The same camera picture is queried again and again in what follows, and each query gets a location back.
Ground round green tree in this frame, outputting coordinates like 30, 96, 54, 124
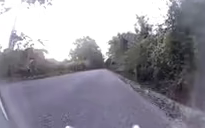
69, 35, 106, 70

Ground grey asphalt road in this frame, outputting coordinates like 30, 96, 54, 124
0, 68, 178, 128

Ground green hedge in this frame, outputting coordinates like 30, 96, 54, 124
0, 46, 91, 82

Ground row of trees and bushes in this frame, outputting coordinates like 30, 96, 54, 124
104, 0, 205, 113

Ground leaf-strewn roadside verge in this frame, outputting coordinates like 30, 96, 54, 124
111, 69, 205, 128

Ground overhanging tree branches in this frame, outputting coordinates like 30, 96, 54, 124
0, 0, 54, 18

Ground pole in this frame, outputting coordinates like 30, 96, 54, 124
9, 17, 19, 51

